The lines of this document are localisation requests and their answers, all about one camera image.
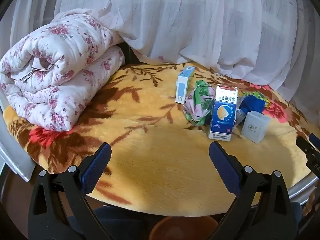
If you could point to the yellow floral blanket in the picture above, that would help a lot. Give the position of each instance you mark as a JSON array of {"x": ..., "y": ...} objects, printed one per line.
[{"x": 155, "y": 155}]

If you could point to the green pink wrapper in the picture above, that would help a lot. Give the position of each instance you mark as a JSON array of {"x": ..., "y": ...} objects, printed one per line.
[{"x": 197, "y": 107}]

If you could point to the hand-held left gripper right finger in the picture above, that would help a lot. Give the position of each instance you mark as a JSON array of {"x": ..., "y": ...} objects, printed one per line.
[{"x": 225, "y": 170}]

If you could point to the tall blue white box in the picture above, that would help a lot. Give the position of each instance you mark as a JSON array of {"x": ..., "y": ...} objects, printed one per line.
[{"x": 222, "y": 115}]

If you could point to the orange plastic pot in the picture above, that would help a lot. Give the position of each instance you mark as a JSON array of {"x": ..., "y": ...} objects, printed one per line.
[{"x": 182, "y": 227}]

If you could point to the translucent white plastic box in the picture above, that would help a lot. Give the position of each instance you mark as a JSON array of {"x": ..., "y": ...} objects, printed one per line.
[{"x": 255, "y": 128}]

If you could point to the crumpled dark blue wrapper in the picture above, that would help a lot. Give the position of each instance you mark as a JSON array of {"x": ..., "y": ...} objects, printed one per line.
[{"x": 251, "y": 105}]

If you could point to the folded pink floral quilt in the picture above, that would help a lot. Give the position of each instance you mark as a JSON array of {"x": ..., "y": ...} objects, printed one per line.
[{"x": 55, "y": 80}]

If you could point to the white sheer curtain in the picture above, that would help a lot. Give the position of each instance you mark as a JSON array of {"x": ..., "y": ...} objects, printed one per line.
[{"x": 200, "y": 17}]

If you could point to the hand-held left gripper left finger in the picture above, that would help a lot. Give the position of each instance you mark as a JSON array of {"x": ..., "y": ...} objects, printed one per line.
[{"x": 96, "y": 170}]

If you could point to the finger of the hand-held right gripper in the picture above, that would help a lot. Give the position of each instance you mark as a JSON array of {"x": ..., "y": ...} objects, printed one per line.
[
  {"x": 315, "y": 138},
  {"x": 311, "y": 158}
]

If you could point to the light blue cardboard box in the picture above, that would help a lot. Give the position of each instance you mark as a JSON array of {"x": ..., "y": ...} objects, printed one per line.
[{"x": 182, "y": 90}]

